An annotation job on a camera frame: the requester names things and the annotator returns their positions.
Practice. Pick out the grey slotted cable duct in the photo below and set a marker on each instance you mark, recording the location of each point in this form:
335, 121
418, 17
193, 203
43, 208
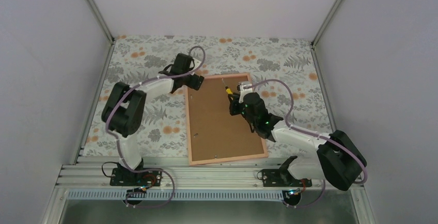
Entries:
178, 195

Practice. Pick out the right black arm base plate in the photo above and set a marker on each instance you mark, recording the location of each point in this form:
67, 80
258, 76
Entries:
276, 178

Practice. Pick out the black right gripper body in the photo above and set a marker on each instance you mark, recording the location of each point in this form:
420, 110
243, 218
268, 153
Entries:
234, 111

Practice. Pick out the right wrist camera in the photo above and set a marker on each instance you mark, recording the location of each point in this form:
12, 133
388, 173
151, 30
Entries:
245, 87

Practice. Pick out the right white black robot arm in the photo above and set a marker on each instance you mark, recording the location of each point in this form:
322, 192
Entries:
332, 157

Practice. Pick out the aluminium mounting rail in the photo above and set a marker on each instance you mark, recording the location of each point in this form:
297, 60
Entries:
185, 177

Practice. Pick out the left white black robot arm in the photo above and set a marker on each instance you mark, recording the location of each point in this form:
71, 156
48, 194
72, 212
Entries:
123, 112

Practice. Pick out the pink wooden photo frame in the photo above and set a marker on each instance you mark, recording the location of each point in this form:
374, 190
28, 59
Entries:
213, 135

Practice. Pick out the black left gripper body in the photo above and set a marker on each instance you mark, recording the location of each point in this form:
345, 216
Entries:
192, 83

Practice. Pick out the yellow handled screwdriver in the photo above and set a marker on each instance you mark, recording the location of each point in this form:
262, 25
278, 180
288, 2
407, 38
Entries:
227, 89

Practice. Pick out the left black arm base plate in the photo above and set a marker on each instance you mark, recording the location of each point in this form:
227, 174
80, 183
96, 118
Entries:
123, 177

